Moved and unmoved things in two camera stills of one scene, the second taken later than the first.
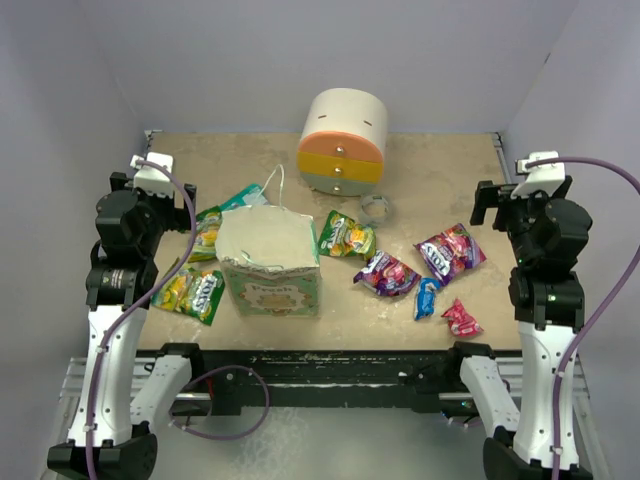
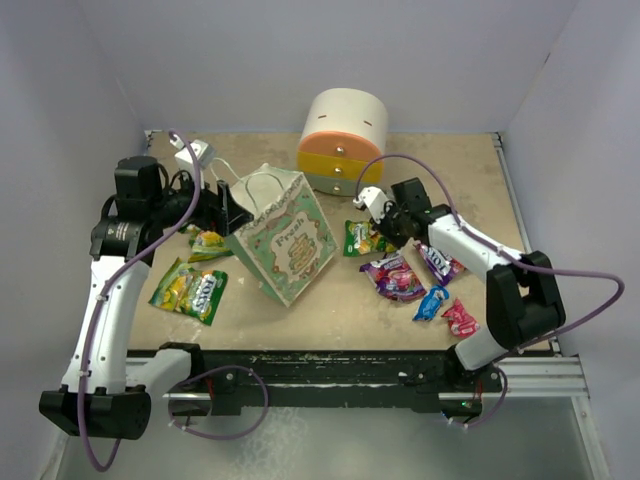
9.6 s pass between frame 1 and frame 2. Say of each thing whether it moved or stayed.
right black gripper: moved
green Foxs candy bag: moved
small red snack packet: stayed
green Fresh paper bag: moved
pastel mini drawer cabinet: stayed
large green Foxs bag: stayed
